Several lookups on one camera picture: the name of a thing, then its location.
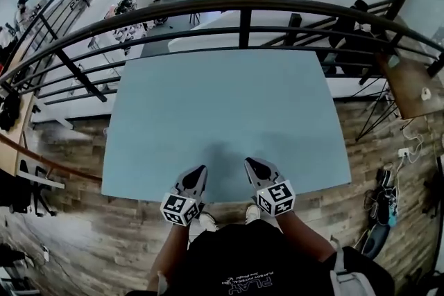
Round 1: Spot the black bag with teal trim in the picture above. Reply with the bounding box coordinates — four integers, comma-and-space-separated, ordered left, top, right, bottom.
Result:
376, 185, 400, 228

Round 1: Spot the wooden coat stand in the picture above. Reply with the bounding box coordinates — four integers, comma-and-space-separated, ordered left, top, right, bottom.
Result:
0, 133, 105, 184

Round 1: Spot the person's right forearm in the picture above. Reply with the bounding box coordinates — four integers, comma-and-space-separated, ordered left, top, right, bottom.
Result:
275, 209, 337, 264

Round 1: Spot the dark shoe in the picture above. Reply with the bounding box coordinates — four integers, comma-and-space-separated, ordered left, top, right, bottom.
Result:
376, 162, 395, 184

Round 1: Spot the grey backpack strap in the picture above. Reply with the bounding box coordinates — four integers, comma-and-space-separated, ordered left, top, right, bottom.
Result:
157, 270, 169, 292
329, 235, 377, 296

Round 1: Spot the dark blue oval pouch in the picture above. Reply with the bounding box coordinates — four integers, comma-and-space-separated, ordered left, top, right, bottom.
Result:
362, 223, 391, 260

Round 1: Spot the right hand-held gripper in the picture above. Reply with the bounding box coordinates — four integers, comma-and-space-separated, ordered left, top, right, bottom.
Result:
244, 157, 296, 218

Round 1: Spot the cluster of black white equipment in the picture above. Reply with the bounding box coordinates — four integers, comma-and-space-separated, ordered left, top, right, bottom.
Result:
105, 0, 169, 56

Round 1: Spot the black curved metal railing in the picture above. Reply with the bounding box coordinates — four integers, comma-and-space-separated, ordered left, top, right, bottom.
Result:
0, 0, 444, 105

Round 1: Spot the person's left forearm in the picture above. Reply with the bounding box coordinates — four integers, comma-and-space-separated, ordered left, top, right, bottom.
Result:
147, 223, 191, 292

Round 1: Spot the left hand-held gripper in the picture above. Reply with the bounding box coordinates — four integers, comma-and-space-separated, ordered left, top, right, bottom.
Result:
160, 164, 208, 227

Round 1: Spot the black backpack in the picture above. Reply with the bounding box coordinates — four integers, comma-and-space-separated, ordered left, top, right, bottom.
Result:
0, 89, 24, 132

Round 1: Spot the person's white shoe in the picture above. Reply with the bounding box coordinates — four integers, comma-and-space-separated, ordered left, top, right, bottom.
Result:
198, 212, 219, 232
245, 204, 261, 225

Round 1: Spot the person's left white shoe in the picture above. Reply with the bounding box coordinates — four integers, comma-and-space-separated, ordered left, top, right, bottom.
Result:
198, 212, 219, 232

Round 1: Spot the person's right white shoe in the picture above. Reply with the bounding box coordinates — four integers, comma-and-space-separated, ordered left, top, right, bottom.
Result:
245, 204, 261, 225

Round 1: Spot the person's black shirt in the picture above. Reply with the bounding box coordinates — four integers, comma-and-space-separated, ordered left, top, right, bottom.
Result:
124, 220, 395, 296

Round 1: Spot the black balcony railing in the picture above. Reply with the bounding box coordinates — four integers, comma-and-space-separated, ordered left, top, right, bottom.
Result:
0, 0, 150, 76

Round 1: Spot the brown wooden side table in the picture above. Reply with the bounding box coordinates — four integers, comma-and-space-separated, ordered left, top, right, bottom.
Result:
355, 51, 444, 143

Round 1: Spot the wooden desk with white legs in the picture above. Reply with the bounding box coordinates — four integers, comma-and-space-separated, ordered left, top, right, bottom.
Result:
0, 93, 67, 190

